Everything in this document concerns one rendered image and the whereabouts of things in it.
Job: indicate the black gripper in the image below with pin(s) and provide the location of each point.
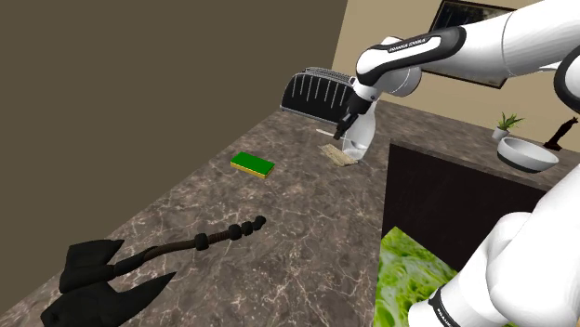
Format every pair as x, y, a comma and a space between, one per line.
358, 105

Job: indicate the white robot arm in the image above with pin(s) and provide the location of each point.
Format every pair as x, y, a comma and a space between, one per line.
516, 267

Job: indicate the thin white stick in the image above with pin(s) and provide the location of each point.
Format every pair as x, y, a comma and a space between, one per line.
324, 132

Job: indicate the beige flat cracker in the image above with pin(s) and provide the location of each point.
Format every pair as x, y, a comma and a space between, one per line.
337, 155

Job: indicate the black and silver toaster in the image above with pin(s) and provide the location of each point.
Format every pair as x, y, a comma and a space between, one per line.
312, 93

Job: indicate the green and yellow sponge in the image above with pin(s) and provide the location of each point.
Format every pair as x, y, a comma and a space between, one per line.
252, 164

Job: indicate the small potted green plant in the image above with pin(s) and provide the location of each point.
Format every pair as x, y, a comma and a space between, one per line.
504, 126

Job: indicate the green patterned robot stand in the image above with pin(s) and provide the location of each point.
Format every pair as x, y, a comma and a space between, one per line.
408, 281

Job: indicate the white bowl with dark rim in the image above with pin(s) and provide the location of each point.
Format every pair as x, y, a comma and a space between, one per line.
525, 156

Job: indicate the black figure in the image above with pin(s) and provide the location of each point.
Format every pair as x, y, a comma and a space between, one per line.
558, 136

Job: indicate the black axe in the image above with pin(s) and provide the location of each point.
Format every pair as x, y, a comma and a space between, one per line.
95, 281

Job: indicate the dark framed wall picture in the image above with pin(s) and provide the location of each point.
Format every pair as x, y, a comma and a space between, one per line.
457, 13

